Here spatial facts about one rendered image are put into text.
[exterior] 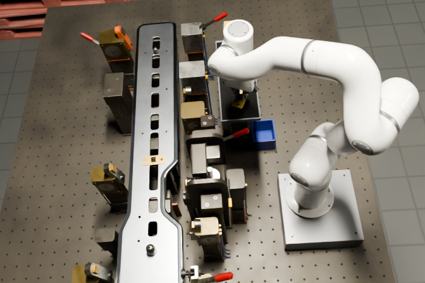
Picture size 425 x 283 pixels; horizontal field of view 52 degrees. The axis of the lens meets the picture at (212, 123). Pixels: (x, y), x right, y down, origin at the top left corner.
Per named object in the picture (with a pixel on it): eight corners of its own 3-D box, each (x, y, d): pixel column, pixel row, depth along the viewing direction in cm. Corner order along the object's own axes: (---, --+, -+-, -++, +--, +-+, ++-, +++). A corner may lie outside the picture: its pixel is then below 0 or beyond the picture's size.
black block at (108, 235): (110, 251, 179) (87, 228, 154) (134, 249, 179) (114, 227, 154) (109, 264, 176) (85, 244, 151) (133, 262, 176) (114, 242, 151)
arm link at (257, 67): (294, 102, 108) (211, 81, 129) (328, 60, 113) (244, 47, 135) (283, 75, 102) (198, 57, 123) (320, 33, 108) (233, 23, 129)
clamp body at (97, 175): (110, 201, 190) (84, 167, 160) (137, 199, 190) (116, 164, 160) (109, 215, 187) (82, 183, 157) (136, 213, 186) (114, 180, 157)
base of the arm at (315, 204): (325, 169, 179) (331, 148, 164) (340, 213, 169) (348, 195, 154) (279, 179, 179) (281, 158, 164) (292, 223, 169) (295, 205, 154)
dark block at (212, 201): (210, 232, 179) (200, 194, 143) (227, 231, 179) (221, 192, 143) (210, 244, 177) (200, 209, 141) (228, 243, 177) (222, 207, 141)
